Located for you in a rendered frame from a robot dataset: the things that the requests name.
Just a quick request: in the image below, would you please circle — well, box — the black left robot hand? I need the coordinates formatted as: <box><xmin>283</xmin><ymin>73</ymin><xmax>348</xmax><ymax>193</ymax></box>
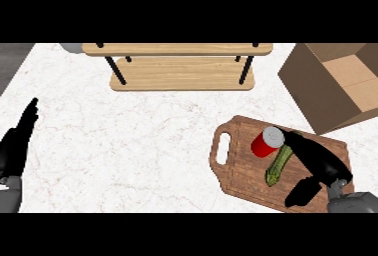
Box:
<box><xmin>0</xmin><ymin>97</ymin><xmax>41</xmax><ymax>178</ymax></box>

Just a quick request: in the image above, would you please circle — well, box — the green squash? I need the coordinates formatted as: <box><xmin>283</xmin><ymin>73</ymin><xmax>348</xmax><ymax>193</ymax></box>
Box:
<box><xmin>264</xmin><ymin>132</ymin><xmax>302</xmax><ymax>188</ymax></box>

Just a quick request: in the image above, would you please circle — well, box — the wooden two-tier shelf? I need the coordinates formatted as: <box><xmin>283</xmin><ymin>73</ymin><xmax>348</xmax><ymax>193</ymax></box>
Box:
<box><xmin>81</xmin><ymin>43</ymin><xmax>274</xmax><ymax>92</ymax></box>

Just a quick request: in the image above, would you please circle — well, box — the brown cardboard box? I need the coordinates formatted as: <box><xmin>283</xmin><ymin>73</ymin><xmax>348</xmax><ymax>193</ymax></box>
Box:
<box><xmin>276</xmin><ymin>43</ymin><xmax>378</xmax><ymax>136</ymax></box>

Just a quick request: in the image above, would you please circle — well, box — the grey round object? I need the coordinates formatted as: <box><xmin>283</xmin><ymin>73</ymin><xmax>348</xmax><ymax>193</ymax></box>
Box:
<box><xmin>59</xmin><ymin>43</ymin><xmax>85</xmax><ymax>55</ymax></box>

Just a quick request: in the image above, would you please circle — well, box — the brown wooden cutting board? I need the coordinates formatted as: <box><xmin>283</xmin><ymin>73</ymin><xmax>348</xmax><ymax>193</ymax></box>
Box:
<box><xmin>208</xmin><ymin>115</ymin><xmax>357</xmax><ymax>214</ymax></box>

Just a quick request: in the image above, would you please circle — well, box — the red can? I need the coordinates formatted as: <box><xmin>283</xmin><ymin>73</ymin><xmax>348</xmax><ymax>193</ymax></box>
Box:
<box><xmin>249</xmin><ymin>126</ymin><xmax>286</xmax><ymax>159</ymax></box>

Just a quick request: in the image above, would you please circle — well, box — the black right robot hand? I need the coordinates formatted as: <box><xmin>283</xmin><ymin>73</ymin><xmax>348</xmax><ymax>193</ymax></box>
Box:
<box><xmin>277</xmin><ymin>125</ymin><xmax>354</xmax><ymax>208</ymax></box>

